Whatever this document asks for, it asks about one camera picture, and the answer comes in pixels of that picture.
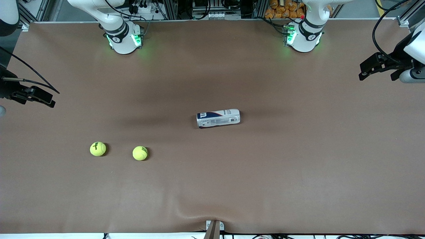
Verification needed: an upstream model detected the aluminium frame profile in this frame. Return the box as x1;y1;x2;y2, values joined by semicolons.
18;0;50;32
397;0;425;28

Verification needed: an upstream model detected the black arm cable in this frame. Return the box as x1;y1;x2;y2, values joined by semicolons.
372;0;425;63
0;46;60;94

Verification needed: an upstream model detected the brown bar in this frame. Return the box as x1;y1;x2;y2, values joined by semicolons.
203;222;220;239

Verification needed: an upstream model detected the yellow tennis ball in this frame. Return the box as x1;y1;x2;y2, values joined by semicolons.
132;146;148;161
90;142;107;157

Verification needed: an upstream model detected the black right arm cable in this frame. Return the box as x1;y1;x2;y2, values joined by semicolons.
0;46;60;94

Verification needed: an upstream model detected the brown table mat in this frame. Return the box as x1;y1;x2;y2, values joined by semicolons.
0;18;425;234

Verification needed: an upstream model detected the grey electronics box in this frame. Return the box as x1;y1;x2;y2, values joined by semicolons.
192;0;229;20

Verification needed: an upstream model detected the white blue tennis ball can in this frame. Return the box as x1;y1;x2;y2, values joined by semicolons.
197;109;241;129

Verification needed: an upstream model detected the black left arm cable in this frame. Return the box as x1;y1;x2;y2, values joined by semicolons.
372;0;425;63

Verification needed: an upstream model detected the white power strip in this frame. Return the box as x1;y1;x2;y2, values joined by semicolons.
130;0;157;14

